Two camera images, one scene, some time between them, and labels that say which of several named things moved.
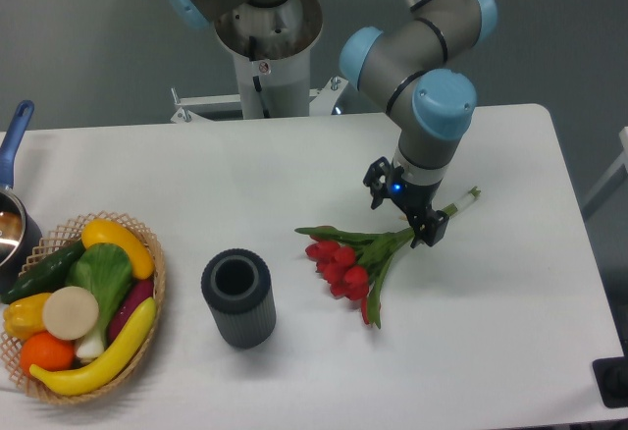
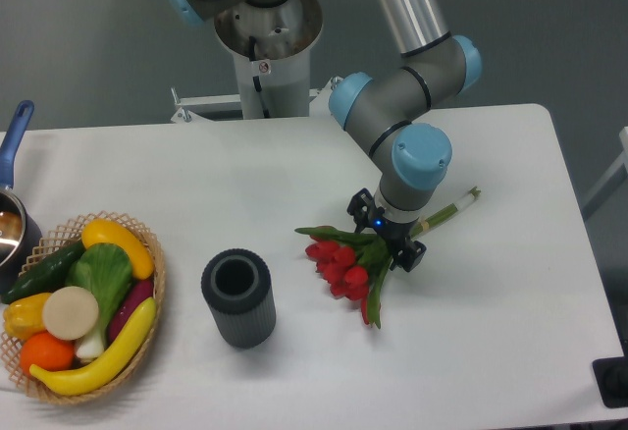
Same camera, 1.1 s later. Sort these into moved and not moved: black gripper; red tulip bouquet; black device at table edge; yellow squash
Moved: black gripper
Not moved: yellow squash; black device at table edge; red tulip bouquet
